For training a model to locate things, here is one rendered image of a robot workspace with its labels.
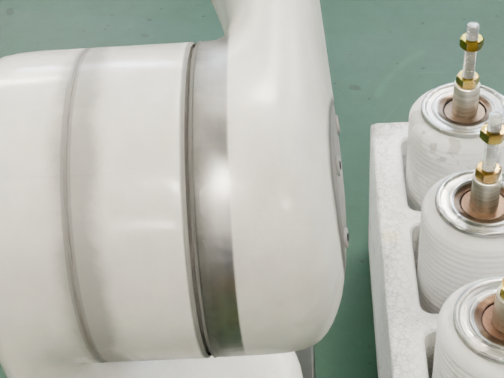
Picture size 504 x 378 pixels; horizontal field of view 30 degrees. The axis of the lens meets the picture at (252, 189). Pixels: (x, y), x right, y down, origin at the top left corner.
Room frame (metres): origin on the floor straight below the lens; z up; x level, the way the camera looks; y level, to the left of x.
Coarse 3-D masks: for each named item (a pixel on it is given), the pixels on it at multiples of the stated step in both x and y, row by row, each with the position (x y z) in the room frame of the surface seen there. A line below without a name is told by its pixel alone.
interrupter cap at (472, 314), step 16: (480, 288) 0.44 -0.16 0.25; (496, 288) 0.44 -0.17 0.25; (464, 304) 0.42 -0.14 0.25; (480, 304) 0.42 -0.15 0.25; (464, 320) 0.41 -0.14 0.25; (480, 320) 0.41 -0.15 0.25; (464, 336) 0.39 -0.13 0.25; (480, 336) 0.39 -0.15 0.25; (496, 336) 0.39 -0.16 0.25; (480, 352) 0.38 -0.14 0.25; (496, 352) 0.38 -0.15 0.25
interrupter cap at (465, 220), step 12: (456, 180) 0.55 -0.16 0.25; (468, 180) 0.55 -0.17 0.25; (444, 192) 0.54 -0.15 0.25; (456, 192) 0.54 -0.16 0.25; (468, 192) 0.54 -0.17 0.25; (444, 204) 0.52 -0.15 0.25; (456, 204) 0.52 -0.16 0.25; (468, 204) 0.53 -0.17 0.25; (444, 216) 0.51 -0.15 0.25; (456, 216) 0.51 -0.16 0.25; (468, 216) 0.51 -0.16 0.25; (480, 216) 0.51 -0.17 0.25; (492, 216) 0.51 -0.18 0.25; (456, 228) 0.50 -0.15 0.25; (468, 228) 0.50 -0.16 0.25; (480, 228) 0.50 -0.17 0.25; (492, 228) 0.49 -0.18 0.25
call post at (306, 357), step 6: (312, 348) 0.44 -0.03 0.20; (300, 354) 0.43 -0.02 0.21; (306, 354) 0.43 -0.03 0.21; (312, 354) 0.43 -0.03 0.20; (300, 360) 0.43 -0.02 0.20; (306, 360) 0.43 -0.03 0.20; (312, 360) 0.43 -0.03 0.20; (306, 366) 0.43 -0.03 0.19; (312, 366) 0.43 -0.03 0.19; (306, 372) 0.43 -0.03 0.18; (312, 372) 0.43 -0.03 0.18
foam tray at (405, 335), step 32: (384, 128) 0.71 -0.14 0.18; (384, 160) 0.67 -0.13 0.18; (384, 192) 0.62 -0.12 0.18; (384, 224) 0.58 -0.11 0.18; (416, 224) 0.58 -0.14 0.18; (384, 256) 0.54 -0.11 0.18; (416, 256) 0.58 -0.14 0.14; (384, 288) 0.51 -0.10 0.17; (416, 288) 0.51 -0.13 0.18; (384, 320) 0.50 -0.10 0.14; (416, 320) 0.47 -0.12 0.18; (384, 352) 0.49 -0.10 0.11; (416, 352) 0.44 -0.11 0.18
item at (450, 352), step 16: (464, 288) 0.44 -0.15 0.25; (448, 304) 0.43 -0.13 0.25; (448, 320) 0.41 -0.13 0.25; (448, 336) 0.40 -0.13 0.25; (448, 352) 0.39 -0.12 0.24; (464, 352) 0.38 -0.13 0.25; (448, 368) 0.39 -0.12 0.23; (464, 368) 0.38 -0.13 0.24; (480, 368) 0.37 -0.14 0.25; (496, 368) 0.37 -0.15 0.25
